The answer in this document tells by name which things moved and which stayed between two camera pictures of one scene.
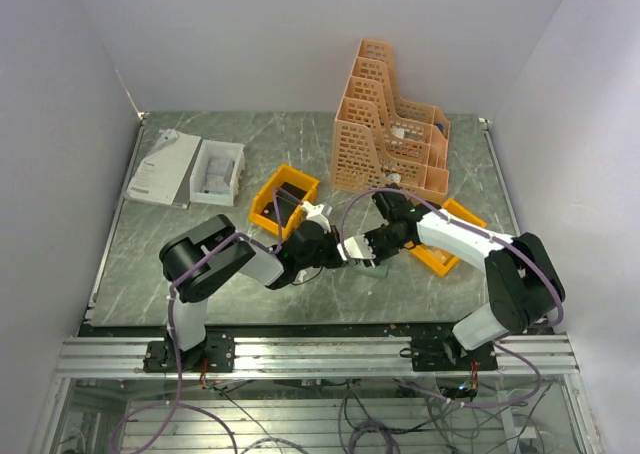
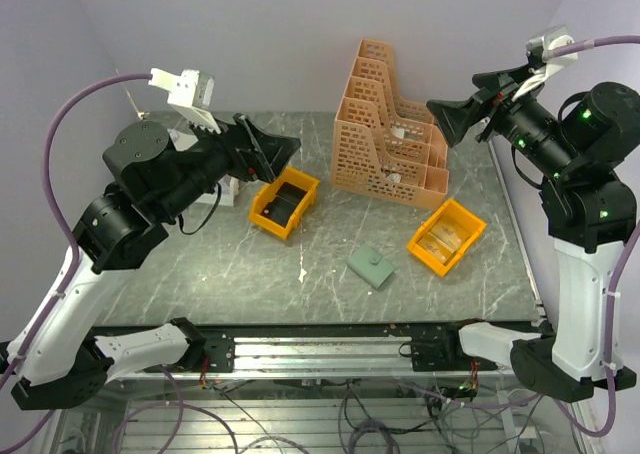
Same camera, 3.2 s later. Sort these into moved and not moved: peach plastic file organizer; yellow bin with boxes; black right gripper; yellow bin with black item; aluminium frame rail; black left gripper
Moved: black left gripper; black right gripper
Not moved: peach plastic file organizer; yellow bin with boxes; aluminium frame rail; yellow bin with black item
